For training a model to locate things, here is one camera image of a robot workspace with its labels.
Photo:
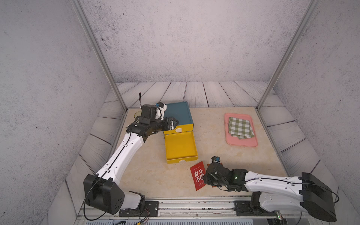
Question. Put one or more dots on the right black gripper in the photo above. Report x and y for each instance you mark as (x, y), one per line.
(206, 179)

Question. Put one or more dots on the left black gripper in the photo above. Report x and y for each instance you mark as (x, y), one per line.
(167, 123)

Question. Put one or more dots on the red postcard white characters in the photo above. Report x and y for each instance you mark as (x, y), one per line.
(198, 173)

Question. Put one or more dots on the yellow drawer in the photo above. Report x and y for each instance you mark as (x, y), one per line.
(180, 129)
(180, 147)

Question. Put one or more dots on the yellow top drawer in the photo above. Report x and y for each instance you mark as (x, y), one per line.
(180, 129)

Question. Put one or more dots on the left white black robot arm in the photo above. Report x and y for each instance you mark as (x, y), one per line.
(102, 190)

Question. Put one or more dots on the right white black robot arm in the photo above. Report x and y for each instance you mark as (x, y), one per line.
(271, 193)

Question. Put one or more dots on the teal drawer cabinet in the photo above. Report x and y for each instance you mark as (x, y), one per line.
(180, 111)

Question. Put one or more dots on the green translucent plastic cup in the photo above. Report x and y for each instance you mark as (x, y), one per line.
(138, 113)

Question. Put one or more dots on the pink plastic tray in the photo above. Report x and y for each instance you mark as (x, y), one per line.
(252, 142)

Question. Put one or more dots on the green checkered cloth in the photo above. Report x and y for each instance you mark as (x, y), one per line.
(240, 128)

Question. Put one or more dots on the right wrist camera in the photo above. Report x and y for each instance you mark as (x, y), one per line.
(215, 159)

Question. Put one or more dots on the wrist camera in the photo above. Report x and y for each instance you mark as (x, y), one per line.
(160, 112)
(215, 159)

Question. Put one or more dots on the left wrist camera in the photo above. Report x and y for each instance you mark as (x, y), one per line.
(160, 112)

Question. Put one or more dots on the aluminium front rail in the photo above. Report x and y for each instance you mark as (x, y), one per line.
(194, 211)

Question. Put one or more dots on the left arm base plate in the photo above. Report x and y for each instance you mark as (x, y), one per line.
(145, 209)

